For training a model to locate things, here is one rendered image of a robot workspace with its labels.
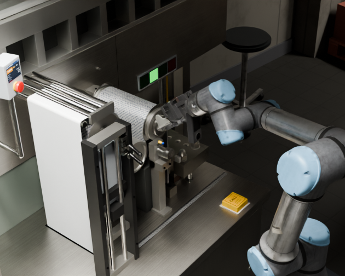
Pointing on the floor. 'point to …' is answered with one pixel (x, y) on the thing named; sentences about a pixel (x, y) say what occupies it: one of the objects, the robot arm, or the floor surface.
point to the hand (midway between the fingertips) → (162, 128)
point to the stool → (253, 34)
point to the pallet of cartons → (344, 32)
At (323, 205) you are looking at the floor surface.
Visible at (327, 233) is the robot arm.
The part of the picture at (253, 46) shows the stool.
